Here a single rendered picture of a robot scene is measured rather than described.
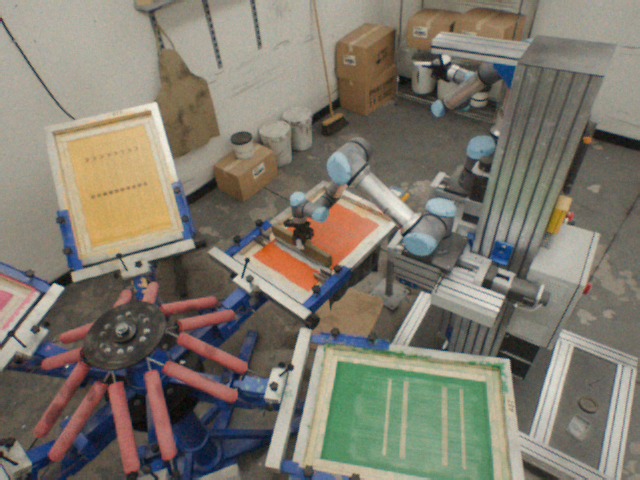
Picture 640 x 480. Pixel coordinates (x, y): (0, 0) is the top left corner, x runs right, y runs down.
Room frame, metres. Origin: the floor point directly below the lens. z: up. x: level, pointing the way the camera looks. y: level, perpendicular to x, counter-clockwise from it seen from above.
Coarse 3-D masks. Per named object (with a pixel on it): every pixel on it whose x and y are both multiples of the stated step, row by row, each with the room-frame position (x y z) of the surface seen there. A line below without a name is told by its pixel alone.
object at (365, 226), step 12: (348, 216) 1.91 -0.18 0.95; (360, 216) 1.90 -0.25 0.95; (360, 228) 1.80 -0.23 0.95; (372, 228) 1.79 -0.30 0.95; (360, 240) 1.71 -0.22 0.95; (348, 252) 1.62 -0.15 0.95; (300, 264) 1.57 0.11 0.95; (336, 264) 1.55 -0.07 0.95; (288, 276) 1.50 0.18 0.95; (300, 276) 1.49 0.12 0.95; (312, 276) 1.48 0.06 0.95
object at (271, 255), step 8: (336, 208) 1.99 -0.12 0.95; (344, 208) 1.98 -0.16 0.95; (336, 216) 1.92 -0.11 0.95; (344, 216) 1.91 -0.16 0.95; (272, 240) 1.77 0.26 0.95; (264, 248) 1.72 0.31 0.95; (272, 248) 1.71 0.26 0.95; (256, 256) 1.67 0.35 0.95; (264, 256) 1.66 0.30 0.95; (272, 256) 1.65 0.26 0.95; (280, 256) 1.65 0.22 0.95; (288, 256) 1.64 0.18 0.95; (264, 264) 1.60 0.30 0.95; (272, 264) 1.60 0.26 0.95; (280, 264) 1.59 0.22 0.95; (288, 264) 1.58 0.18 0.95
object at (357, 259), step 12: (312, 192) 2.12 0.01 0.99; (348, 192) 2.08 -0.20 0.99; (360, 204) 1.98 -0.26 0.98; (372, 204) 1.95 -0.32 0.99; (276, 216) 1.93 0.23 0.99; (288, 216) 1.95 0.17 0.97; (384, 216) 1.86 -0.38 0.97; (384, 228) 1.74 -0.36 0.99; (396, 228) 1.77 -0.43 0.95; (372, 240) 1.66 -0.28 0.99; (240, 252) 1.68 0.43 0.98; (360, 252) 1.58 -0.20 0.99; (252, 264) 1.58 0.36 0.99; (348, 264) 1.51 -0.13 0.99; (264, 276) 1.49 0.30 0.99; (288, 288) 1.39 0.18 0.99; (300, 300) 1.31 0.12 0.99
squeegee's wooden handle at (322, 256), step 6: (276, 228) 1.77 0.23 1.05; (282, 228) 1.76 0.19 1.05; (276, 234) 1.77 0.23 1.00; (282, 234) 1.73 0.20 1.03; (288, 234) 1.71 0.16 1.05; (288, 240) 1.71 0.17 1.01; (306, 240) 1.65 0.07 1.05; (294, 246) 1.67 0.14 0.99; (306, 246) 1.61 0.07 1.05; (312, 246) 1.60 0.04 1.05; (306, 252) 1.61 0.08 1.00; (312, 252) 1.58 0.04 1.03; (318, 252) 1.55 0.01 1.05; (324, 252) 1.55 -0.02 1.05; (318, 258) 1.55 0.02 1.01; (324, 258) 1.52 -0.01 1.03; (330, 258) 1.52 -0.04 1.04; (330, 264) 1.52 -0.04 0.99
